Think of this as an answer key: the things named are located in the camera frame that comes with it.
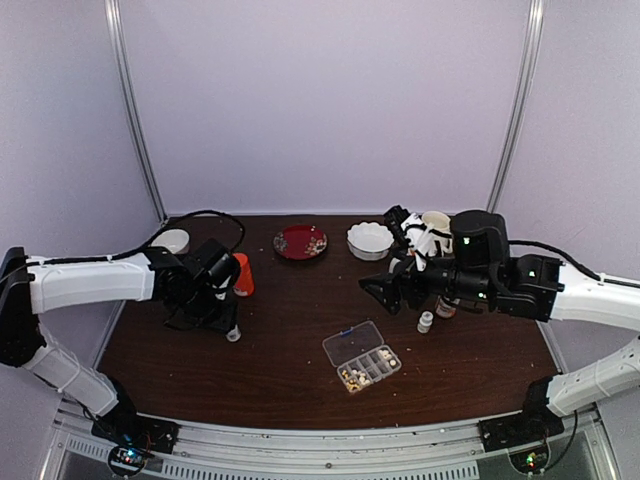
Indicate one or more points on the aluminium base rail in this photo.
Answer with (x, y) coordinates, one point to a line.
(452, 450)

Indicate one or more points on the right aluminium frame post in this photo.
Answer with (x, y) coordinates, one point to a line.
(527, 70)

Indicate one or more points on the small white bottle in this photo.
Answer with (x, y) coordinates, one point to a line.
(234, 334)
(425, 322)

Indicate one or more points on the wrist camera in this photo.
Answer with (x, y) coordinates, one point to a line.
(410, 233)
(217, 268)

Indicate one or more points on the clear plastic pill organizer box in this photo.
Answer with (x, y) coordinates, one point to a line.
(360, 356)

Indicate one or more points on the small white rice bowl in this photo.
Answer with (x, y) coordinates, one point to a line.
(176, 241)

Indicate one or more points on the aluminium frame post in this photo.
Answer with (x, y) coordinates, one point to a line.
(117, 36)
(527, 70)

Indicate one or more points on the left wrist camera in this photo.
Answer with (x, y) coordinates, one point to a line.
(217, 268)

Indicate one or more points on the grey cap supplement bottle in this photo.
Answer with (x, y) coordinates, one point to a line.
(446, 308)

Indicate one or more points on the red floral plate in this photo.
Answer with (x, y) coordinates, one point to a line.
(300, 242)

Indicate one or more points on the left aluminium frame post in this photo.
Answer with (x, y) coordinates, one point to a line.
(117, 36)

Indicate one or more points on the orange pill bottle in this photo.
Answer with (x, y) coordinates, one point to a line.
(244, 285)

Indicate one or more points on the white scalloped bowl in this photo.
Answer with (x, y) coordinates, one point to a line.
(369, 241)

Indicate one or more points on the cream ribbed mug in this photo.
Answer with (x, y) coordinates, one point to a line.
(438, 224)

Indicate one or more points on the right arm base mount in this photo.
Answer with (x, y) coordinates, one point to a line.
(518, 429)

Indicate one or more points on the floral mug yellow inside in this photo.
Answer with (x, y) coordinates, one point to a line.
(397, 262)

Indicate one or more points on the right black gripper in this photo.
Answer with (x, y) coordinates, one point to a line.
(404, 276)

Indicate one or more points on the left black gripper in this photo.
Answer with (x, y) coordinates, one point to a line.
(223, 324)

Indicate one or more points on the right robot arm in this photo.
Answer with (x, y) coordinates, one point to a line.
(471, 261)

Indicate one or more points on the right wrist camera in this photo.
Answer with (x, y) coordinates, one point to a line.
(410, 233)

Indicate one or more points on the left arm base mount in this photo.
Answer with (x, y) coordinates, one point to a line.
(148, 435)

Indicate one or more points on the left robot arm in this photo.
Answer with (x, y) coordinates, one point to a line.
(198, 287)

